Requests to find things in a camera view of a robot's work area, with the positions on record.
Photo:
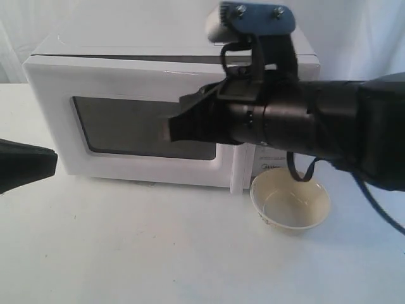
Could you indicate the white microwave oven body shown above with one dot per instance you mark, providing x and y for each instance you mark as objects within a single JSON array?
[{"x": 123, "y": 126}]

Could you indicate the cream ceramic bowl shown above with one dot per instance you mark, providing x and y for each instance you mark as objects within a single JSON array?
[{"x": 288, "y": 205}]

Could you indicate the white microwave door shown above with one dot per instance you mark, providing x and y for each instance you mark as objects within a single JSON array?
[{"x": 55, "y": 82}]

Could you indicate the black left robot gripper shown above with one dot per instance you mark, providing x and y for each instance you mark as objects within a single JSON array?
[{"x": 23, "y": 164}]

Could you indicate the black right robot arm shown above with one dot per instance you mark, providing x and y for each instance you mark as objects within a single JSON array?
[{"x": 356, "y": 126}]

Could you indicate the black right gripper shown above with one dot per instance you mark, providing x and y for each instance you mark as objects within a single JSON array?
[{"x": 266, "y": 102}]

